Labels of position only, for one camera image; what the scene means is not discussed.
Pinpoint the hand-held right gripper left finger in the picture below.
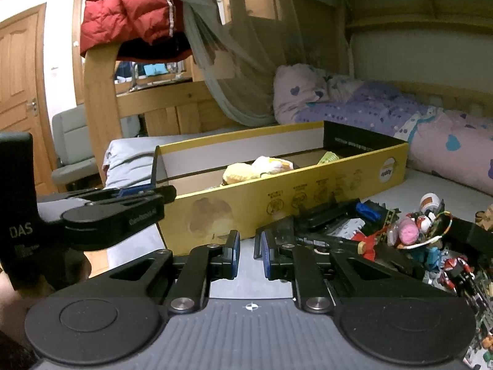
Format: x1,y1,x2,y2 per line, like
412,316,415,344
99,230,241,315

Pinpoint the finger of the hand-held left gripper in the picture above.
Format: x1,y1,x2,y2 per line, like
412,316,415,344
83,185,177,204
123,195,165,237

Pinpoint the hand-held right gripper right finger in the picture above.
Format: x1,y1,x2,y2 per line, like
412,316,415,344
254,230,454,314

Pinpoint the yellow cardboard box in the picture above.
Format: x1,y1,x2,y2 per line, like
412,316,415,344
149,120,409,255

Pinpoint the white plush toy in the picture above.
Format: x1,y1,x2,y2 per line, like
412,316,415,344
251,156,296,180

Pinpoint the pile of toys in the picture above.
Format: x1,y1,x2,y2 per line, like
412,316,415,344
266,193,493,370

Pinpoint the grey chair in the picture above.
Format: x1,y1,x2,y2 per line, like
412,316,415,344
51,104,141,193

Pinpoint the wooden door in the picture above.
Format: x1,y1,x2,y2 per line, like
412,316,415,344
0,3,55,193

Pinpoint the grey mosquito net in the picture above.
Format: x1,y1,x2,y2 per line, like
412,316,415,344
166,0,355,127

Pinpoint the pink heart-print pillow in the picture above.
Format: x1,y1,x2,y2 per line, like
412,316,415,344
273,64,365,126

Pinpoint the red puffer jacket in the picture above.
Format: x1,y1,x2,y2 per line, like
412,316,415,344
79,0,192,62

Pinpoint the purple dotted quilt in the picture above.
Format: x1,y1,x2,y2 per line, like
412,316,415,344
295,80,493,196

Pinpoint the wooden bunk bed frame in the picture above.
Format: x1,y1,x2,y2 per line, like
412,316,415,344
75,0,493,189

